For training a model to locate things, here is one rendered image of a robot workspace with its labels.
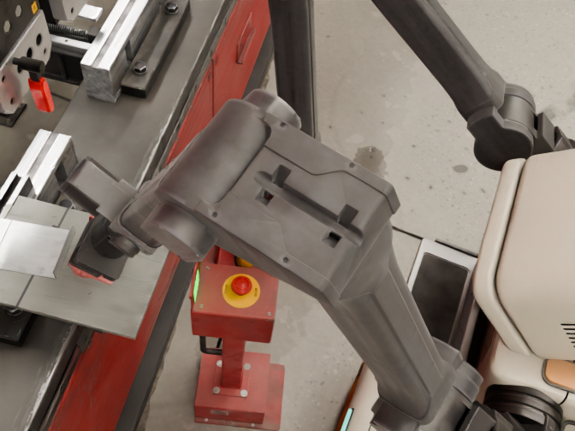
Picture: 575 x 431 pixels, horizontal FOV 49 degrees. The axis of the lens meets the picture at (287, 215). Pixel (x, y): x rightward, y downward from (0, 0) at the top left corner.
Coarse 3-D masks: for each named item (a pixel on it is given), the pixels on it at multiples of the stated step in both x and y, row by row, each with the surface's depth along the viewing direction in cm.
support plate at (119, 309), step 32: (64, 224) 100; (160, 256) 98; (0, 288) 93; (32, 288) 93; (64, 288) 94; (96, 288) 94; (128, 288) 95; (64, 320) 92; (96, 320) 92; (128, 320) 92
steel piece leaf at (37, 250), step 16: (16, 224) 99; (32, 224) 99; (16, 240) 97; (32, 240) 97; (48, 240) 98; (64, 240) 98; (0, 256) 96; (16, 256) 96; (32, 256) 96; (48, 256) 96; (64, 256) 96; (32, 272) 95; (48, 272) 95
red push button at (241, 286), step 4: (240, 276) 119; (244, 276) 119; (236, 280) 118; (240, 280) 119; (244, 280) 119; (248, 280) 119; (232, 284) 118; (236, 284) 118; (240, 284) 118; (244, 284) 118; (248, 284) 118; (232, 288) 118; (236, 288) 118; (240, 288) 118; (244, 288) 118; (248, 288) 118; (236, 292) 118; (240, 292) 118; (244, 292) 118; (248, 292) 118
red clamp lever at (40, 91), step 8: (24, 56) 85; (16, 64) 85; (24, 64) 84; (32, 64) 84; (40, 64) 84; (32, 72) 86; (40, 72) 85; (32, 80) 87; (40, 80) 87; (32, 88) 88; (40, 88) 87; (48, 88) 89; (40, 96) 89; (48, 96) 90; (40, 104) 90; (48, 104) 91; (48, 112) 92
